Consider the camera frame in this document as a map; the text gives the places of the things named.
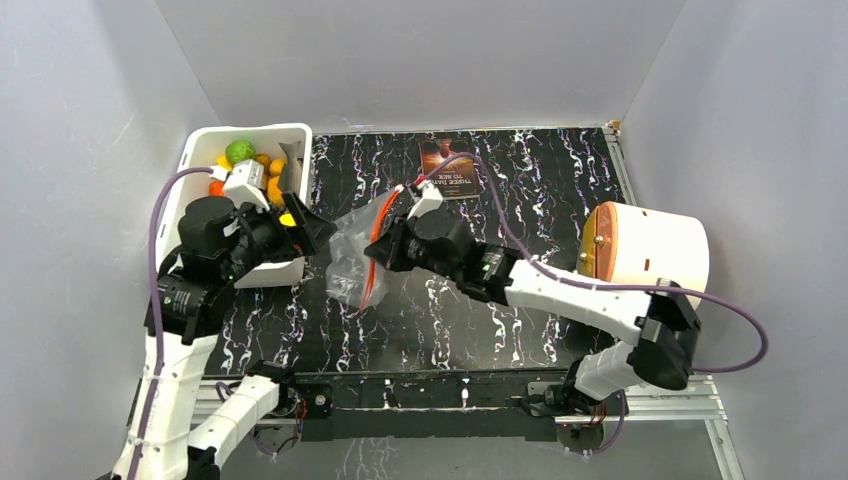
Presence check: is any green round fruit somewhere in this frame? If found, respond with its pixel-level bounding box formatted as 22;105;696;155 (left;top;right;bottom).
225;140;257;166

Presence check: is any orange fruit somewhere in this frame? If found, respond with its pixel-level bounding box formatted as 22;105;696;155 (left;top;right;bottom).
266;176;285;208

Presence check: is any book with dark cover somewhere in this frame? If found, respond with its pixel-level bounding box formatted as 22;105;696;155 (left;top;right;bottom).
419;138;479;200

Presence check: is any white plastic bin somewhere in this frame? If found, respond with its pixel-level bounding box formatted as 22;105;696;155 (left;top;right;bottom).
155;123;314;289

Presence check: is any white cylinder orange lid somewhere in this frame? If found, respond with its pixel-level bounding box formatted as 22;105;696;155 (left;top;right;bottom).
576;201;710;292

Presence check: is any orange persimmon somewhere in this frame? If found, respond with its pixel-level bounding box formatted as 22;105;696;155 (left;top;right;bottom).
208;180;226;197

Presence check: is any grey toy fish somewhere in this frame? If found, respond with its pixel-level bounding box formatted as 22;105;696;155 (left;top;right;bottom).
279;141;303;194

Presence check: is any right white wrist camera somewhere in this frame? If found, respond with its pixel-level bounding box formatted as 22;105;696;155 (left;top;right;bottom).
406;179;444;220

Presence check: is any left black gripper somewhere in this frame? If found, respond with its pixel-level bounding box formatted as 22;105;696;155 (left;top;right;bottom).
221;190;337;279

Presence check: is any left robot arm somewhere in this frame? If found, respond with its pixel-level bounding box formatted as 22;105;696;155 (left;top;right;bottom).
107;193;337;479

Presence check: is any yellow bell pepper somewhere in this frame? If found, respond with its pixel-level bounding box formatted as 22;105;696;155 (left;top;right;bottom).
216;155;233;172

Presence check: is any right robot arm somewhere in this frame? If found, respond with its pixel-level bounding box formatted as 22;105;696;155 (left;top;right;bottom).
364;210;701;416

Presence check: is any clear zip top bag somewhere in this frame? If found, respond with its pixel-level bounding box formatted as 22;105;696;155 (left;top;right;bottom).
325;185;405;311

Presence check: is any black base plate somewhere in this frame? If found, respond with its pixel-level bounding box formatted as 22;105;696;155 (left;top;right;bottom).
293;368;566;442

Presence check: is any aluminium frame rail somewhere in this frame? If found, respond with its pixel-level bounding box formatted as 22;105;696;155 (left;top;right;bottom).
191;375;745;479

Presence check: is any yellow pear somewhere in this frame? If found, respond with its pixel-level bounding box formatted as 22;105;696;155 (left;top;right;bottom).
279;213;297;227

